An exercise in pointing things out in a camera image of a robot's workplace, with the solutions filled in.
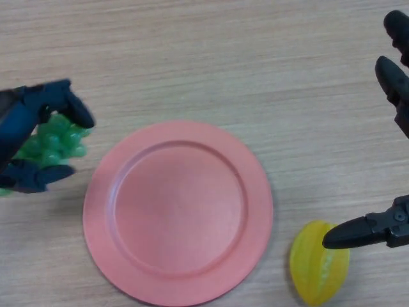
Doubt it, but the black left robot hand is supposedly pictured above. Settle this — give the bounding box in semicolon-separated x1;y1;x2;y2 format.
0;79;96;194

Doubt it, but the yellow starfruit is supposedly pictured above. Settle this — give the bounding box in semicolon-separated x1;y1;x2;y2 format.
289;220;351;306

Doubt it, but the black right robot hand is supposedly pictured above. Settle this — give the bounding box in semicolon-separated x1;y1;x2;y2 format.
321;10;409;250

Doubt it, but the green grapes bunch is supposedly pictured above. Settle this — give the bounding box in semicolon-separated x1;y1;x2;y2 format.
0;114;90;198

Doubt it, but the pink round plate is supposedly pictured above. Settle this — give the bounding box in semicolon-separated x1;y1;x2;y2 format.
82;120;274;307

